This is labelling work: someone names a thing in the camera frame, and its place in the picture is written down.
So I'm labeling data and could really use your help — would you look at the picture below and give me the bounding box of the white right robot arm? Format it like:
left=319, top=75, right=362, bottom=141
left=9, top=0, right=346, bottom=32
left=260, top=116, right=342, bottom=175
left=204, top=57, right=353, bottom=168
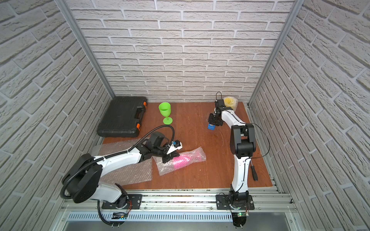
left=208, top=108, right=256, bottom=202

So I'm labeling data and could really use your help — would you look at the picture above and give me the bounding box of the black plastic tool case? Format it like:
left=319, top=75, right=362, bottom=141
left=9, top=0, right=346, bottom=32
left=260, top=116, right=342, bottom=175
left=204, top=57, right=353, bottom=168
left=96, top=96, right=147, bottom=138

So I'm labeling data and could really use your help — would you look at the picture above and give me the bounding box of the blue tape dispenser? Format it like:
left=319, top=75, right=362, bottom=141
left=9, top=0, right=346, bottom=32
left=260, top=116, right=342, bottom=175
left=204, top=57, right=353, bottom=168
left=208, top=124, right=215, bottom=131

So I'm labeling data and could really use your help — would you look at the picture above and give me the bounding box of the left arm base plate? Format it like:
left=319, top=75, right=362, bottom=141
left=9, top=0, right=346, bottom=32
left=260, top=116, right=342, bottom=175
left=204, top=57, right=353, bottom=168
left=102, top=194, right=143, bottom=210

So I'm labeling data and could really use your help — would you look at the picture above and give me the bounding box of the pink plastic wine glass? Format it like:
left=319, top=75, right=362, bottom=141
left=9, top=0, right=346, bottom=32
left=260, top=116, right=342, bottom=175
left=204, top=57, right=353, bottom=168
left=173, top=154, right=202, bottom=170

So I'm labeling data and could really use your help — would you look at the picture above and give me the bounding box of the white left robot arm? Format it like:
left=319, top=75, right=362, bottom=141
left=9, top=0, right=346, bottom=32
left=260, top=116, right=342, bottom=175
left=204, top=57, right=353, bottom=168
left=60, top=139, right=183, bottom=204

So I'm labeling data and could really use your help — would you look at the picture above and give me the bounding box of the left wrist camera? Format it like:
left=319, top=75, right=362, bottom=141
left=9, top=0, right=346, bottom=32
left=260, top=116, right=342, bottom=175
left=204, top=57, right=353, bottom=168
left=147, top=132, right=165, bottom=148

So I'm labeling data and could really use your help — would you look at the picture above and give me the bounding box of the green plastic wine glass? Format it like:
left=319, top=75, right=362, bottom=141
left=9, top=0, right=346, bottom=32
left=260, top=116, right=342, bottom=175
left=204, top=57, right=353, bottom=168
left=159, top=102, right=172, bottom=125

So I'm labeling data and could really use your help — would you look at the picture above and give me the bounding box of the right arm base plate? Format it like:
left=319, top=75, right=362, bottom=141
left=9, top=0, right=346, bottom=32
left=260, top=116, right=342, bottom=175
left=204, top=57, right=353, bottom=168
left=215, top=193, right=255, bottom=211

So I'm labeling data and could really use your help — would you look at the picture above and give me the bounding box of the black handled screwdriver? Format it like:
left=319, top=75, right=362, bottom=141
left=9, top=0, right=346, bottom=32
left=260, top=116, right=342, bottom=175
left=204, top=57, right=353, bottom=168
left=250, top=161, right=258, bottom=181

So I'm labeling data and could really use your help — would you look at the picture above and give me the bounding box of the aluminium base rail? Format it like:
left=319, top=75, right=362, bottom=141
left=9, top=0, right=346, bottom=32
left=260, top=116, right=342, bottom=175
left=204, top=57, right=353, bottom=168
left=55, top=187, right=300, bottom=228

